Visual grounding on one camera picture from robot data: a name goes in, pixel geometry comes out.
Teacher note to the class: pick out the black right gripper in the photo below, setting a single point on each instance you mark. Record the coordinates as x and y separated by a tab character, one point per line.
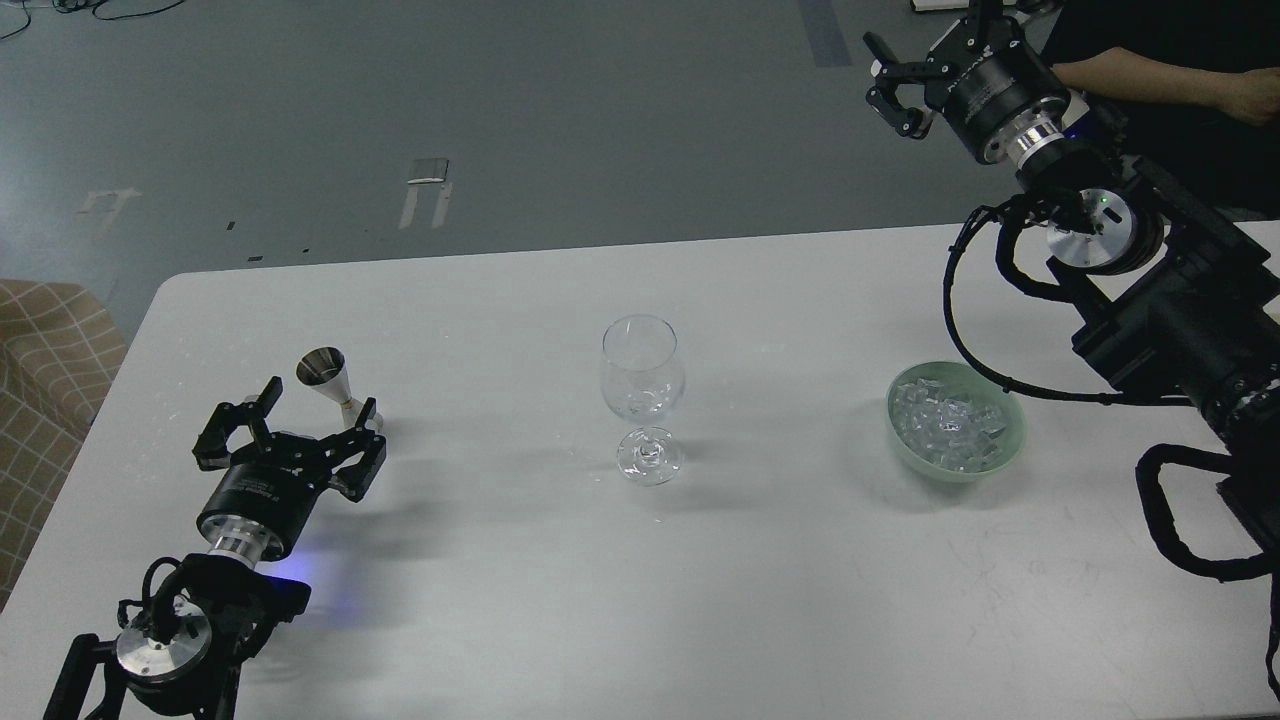
995	85

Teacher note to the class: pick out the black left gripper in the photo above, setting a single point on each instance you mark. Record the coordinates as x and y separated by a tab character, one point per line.
269	488

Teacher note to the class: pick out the steel cocktail jigger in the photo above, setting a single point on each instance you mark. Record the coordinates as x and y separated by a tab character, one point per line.
325	370

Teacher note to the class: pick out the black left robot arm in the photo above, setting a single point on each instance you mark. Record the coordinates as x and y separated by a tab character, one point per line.
182	645

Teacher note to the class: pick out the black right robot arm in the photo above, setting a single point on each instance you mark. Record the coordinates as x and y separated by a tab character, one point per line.
1171	293

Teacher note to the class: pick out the green bowl of ice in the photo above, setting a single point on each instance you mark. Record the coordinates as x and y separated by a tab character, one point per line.
946	422

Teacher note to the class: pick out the clear wine glass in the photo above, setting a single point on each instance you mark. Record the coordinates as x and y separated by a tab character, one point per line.
642	378

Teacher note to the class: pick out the person's hand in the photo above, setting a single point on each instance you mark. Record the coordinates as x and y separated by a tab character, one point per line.
1254	97

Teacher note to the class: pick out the tan checked armchair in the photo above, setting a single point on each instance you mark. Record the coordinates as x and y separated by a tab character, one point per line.
60	352

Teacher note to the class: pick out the seated person in black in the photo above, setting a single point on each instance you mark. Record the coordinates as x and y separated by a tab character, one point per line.
1169	66

